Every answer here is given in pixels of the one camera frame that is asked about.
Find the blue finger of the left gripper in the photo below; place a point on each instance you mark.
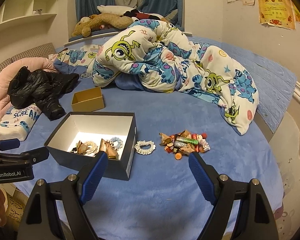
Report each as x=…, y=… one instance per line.
x=33, y=157
x=9, y=144

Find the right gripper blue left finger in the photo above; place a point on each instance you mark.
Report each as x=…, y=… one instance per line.
x=88, y=178

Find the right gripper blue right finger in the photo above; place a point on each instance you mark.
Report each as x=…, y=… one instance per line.
x=210, y=182

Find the brown pyramid snack packet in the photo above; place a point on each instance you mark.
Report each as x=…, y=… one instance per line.
x=165, y=139
x=81, y=148
x=110, y=151

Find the cream crochet scrunchie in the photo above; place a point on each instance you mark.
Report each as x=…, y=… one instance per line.
x=93, y=148

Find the light blue crochet scrunchie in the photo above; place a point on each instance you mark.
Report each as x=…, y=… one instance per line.
x=116, y=143

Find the scream print pillow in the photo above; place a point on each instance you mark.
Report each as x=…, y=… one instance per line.
x=17, y=123

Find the orange round candy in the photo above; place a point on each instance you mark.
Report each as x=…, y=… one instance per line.
x=178, y=156

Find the pink quilted blanket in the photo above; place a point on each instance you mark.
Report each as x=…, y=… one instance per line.
x=8, y=73

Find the green snack stick packet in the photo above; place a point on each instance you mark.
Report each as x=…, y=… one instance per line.
x=187, y=140

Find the dark open shoe box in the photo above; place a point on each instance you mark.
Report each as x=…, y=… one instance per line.
x=78, y=138

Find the black puffer jacket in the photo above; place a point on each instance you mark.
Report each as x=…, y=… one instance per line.
x=41, y=88

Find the white lace scrunchie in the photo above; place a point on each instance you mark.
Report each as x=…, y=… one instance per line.
x=145, y=147

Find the small brown cardboard box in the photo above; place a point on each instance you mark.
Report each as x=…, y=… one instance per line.
x=88, y=100

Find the monster cartoon comforter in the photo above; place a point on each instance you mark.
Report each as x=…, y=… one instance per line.
x=156, y=56

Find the brown teddy bear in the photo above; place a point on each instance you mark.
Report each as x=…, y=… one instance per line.
x=89, y=24

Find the yellow award certificate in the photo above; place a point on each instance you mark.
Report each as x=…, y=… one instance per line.
x=277, y=13

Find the white wall shelf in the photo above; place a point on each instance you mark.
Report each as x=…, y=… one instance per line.
x=19, y=12

